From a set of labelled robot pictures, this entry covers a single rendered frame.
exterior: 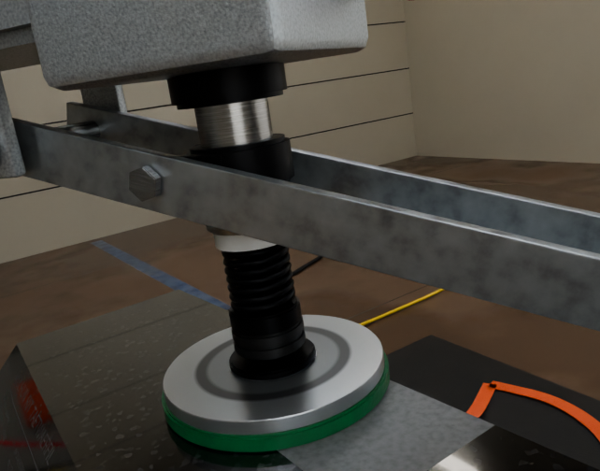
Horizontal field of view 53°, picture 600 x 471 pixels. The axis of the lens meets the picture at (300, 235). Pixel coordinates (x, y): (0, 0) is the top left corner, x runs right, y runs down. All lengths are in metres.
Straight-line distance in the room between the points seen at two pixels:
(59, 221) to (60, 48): 4.79
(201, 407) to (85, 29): 0.31
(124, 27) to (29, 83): 4.76
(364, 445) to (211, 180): 0.24
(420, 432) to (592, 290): 0.18
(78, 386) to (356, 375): 0.31
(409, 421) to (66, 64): 0.39
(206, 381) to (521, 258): 0.31
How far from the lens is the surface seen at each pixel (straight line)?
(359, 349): 0.59
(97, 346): 0.79
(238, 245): 0.52
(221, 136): 0.51
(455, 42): 6.63
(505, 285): 0.44
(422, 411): 0.54
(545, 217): 0.54
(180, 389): 0.58
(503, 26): 6.26
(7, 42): 0.56
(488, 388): 2.13
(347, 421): 0.52
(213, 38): 0.41
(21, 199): 5.19
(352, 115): 6.55
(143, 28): 0.44
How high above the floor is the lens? 1.09
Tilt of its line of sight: 15 degrees down
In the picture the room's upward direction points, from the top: 8 degrees counter-clockwise
